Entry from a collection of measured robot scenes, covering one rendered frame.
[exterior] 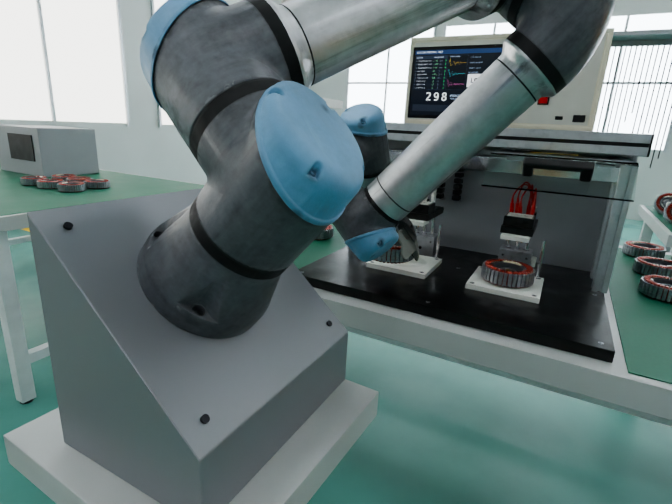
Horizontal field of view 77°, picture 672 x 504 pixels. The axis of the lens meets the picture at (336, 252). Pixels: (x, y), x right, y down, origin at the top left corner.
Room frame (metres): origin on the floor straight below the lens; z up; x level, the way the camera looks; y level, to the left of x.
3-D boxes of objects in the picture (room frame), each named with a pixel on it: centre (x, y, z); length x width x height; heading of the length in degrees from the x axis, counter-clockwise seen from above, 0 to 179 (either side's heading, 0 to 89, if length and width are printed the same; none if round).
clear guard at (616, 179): (0.88, -0.45, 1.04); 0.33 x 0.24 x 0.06; 152
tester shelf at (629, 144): (1.25, -0.43, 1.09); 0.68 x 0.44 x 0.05; 62
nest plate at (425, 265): (1.02, -0.18, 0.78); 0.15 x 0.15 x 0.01; 62
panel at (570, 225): (1.19, -0.40, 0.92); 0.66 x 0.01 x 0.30; 62
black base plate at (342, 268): (0.98, -0.29, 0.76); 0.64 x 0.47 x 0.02; 62
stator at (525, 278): (0.91, -0.39, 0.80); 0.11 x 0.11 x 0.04
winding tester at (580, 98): (1.24, -0.44, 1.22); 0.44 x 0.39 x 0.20; 62
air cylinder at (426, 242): (1.15, -0.24, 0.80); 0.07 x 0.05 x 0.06; 62
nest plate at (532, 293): (0.91, -0.39, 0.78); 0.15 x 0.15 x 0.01; 62
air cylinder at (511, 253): (1.03, -0.46, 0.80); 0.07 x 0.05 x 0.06; 62
